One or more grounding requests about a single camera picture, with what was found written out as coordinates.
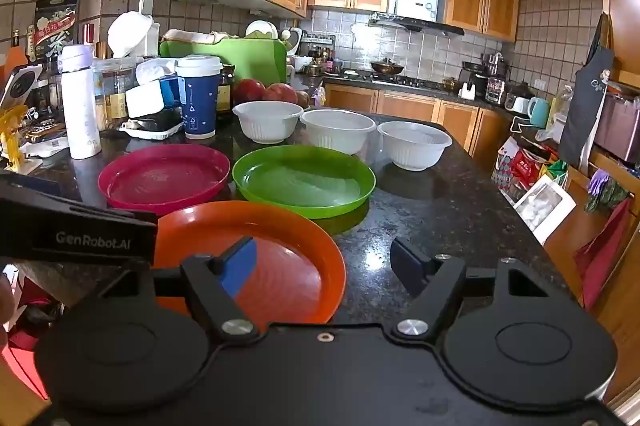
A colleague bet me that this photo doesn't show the tall wooden cabinet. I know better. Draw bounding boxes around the tall wooden cabinet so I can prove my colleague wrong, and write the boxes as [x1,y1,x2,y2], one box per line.
[589,0,640,83]

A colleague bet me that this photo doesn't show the red cloth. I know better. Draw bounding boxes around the red cloth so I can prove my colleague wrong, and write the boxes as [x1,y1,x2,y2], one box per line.
[573,199,632,310]

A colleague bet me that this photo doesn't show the orange plastic plate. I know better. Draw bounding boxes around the orange plastic plate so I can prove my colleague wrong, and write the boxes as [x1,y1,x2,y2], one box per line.
[154,201,347,325]

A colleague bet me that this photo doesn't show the green plastic plate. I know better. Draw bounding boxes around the green plastic plate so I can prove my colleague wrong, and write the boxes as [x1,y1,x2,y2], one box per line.
[232,145,377,220]

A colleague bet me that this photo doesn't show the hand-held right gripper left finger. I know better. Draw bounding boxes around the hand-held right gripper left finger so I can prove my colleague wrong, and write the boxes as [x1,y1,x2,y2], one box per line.
[99,237,262,343]

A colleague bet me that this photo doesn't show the white ribbed bowl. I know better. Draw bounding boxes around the white ribbed bowl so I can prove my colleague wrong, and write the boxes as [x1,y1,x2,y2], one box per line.
[300,109,377,156]
[232,101,305,145]
[377,121,453,172]

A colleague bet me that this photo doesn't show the purple rubber gloves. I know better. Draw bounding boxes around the purple rubber gloves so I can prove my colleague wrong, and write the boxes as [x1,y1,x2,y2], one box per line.
[587,170,612,197]

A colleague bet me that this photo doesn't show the wooden lower cabinets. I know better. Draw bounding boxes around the wooden lower cabinets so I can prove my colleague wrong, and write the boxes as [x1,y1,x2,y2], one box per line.
[322,82,512,158]

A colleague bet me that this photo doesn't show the dark apron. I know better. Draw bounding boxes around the dark apron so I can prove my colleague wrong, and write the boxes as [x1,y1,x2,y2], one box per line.
[558,14,616,168]

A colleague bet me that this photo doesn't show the white rice cooker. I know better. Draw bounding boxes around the white rice cooker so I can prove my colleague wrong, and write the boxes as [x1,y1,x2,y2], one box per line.
[281,27,304,56]

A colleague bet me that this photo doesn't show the yellow figure stand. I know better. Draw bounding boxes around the yellow figure stand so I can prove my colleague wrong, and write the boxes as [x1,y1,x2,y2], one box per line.
[0,105,44,170]

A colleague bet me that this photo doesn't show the pink plastic plate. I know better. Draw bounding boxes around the pink plastic plate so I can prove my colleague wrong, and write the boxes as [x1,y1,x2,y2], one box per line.
[98,143,231,215]

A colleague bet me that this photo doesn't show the blue paper cup white lid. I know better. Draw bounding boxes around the blue paper cup white lid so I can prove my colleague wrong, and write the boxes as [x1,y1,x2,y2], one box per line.
[175,55,224,140]

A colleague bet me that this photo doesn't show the white dinner plate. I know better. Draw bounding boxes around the white dinner plate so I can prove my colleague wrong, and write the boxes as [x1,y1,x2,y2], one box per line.
[245,20,279,41]

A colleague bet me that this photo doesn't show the white water bottle purple lid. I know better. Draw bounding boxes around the white water bottle purple lid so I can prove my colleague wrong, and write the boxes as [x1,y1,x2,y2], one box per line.
[59,45,103,160]

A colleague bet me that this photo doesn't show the red gift bag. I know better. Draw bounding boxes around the red gift bag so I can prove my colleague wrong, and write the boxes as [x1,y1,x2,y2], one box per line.
[492,137,552,203]

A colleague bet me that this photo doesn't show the black tea packet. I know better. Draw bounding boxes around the black tea packet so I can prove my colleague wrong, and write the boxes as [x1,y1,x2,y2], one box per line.
[27,0,79,63]

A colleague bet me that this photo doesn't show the teal kettle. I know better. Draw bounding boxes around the teal kettle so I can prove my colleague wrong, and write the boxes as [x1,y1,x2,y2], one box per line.
[528,97,551,128]

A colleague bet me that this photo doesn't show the clear plastic jar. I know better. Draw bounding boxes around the clear plastic jar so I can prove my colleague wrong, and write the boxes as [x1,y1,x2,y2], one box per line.
[94,56,139,133]

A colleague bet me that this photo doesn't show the white plastic bag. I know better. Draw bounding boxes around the white plastic bag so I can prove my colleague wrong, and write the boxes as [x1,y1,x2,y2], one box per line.
[107,13,154,58]

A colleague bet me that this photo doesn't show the green cutting board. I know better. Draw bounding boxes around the green cutting board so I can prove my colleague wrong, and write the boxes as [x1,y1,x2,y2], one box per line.
[160,37,287,87]

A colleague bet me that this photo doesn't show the dark sauce jar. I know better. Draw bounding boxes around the dark sauce jar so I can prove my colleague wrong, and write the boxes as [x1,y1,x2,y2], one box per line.
[217,65,236,113]

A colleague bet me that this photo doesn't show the white and blue tissue pack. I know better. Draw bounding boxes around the white and blue tissue pack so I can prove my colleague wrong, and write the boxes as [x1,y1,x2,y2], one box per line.
[125,75,181,120]

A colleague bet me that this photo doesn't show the white phone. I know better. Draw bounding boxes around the white phone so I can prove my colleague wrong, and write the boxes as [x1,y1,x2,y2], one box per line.
[0,65,44,112]

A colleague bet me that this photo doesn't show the red apple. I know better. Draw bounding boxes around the red apple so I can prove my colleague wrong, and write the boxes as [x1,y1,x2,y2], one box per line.
[233,79,267,105]
[264,83,299,105]

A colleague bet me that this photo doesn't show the dark wok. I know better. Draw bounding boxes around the dark wok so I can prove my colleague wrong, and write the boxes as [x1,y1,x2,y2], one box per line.
[370,58,405,75]

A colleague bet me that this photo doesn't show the range hood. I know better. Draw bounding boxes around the range hood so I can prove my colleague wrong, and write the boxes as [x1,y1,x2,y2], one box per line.
[369,13,466,38]

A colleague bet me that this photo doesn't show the gas stove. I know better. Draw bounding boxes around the gas stove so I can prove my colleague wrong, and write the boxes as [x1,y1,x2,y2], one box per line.
[372,75,442,88]

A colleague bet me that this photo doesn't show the white windowed paper bag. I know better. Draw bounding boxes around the white windowed paper bag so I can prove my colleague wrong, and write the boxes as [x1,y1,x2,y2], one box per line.
[513,176,577,243]

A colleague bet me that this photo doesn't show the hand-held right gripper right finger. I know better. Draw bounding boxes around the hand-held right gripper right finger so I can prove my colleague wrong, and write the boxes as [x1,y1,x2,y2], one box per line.
[390,237,562,342]

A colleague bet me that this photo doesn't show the pink countertop oven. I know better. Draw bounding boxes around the pink countertop oven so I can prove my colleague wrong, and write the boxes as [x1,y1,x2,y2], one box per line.
[594,92,640,165]

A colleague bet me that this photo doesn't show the wooden side cabinet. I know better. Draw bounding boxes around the wooden side cabinet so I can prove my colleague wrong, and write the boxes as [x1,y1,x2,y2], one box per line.
[542,146,640,403]

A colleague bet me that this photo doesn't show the black food tray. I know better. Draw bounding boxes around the black food tray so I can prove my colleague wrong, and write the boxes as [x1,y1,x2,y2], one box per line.
[120,115,185,141]

